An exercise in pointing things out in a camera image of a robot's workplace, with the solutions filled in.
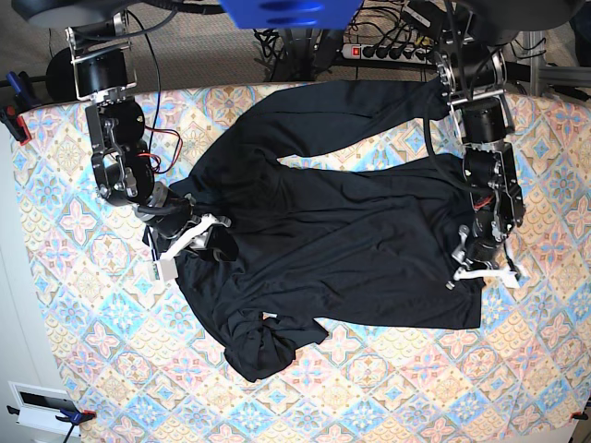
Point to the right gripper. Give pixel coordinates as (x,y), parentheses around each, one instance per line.
(173,224)

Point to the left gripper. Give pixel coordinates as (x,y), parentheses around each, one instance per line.
(480,258)

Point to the black t-shirt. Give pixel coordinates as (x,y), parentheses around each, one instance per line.
(371,248)

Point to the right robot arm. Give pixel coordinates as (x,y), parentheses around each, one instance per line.
(124,167)

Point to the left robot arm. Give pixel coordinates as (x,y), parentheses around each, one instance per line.
(473,74)

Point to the patterned tablecloth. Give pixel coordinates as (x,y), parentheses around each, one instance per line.
(132,352)

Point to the orange clamp lower right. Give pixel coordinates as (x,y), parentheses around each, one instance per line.
(581,416)

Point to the black round stool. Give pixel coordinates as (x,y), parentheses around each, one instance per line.
(60,81)

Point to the white power strip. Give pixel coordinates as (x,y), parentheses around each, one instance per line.
(385,53)

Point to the blue orange clamp upper left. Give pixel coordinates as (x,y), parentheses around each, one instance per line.
(11,114)

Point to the blue orange clamp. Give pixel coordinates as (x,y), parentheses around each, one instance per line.
(69,417)
(11,114)

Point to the blue orange clamp lower left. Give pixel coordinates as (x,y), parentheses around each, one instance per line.
(69,417)

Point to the white floor vent box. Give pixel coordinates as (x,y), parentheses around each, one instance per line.
(39,407)

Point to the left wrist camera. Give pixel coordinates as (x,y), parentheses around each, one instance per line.
(514,279)

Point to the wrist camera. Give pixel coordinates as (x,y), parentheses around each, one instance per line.
(514,279)
(163,270)

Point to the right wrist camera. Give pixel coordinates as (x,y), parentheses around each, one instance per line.
(163,270)

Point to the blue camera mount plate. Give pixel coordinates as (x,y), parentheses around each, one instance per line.
(289,14)

